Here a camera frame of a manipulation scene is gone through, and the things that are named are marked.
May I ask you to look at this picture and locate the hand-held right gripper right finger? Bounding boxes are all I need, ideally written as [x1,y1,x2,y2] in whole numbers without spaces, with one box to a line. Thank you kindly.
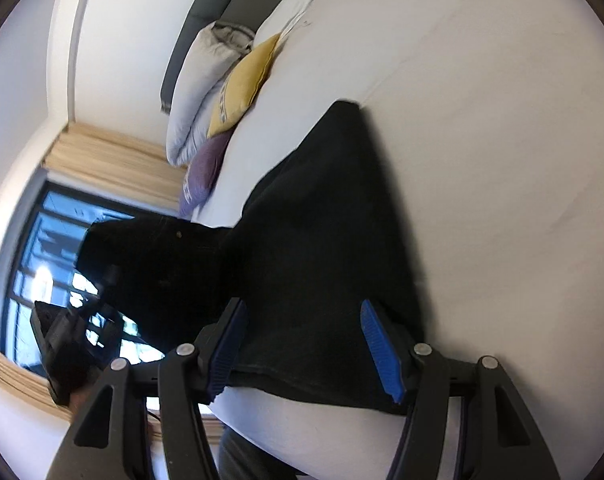
[359,299,564,480]

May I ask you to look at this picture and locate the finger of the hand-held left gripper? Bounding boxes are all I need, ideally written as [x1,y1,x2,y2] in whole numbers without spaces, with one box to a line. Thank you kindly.
[98,264,124,311]

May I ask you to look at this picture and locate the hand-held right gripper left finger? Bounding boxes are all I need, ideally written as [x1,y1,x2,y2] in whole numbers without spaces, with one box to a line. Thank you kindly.
[46,297,249,480]

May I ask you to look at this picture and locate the black pants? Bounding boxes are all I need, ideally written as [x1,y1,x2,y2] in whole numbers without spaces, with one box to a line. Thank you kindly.
[76,100,429,417]

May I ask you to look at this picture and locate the dark framed window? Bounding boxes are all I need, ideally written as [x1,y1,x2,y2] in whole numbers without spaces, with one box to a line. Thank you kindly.
[0,179,169,377]

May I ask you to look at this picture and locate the beige curtain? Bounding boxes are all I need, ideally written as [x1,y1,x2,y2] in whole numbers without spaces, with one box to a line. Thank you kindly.
[0,121,229,443]

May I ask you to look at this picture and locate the purple cushion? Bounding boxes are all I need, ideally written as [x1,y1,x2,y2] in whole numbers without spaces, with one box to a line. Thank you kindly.
[178,129,234,219]

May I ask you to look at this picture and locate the folded light grey duvet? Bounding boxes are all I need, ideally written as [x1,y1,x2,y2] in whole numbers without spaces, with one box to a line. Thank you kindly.
[165,20,256,167]

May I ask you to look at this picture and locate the bed with white sheet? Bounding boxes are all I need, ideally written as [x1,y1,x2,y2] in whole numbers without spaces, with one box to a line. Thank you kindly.
[188,0,604,480]

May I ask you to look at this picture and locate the yellow cushion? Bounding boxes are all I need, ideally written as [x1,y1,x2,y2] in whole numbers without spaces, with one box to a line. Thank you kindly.
[206,33,283,139]

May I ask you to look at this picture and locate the grey padded headboard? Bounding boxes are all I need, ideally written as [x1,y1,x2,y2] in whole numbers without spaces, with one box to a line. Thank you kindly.
[160,0,333,115]

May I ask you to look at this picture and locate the white pillow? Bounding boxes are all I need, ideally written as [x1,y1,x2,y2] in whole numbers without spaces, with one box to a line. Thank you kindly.
[253,0,336,57]

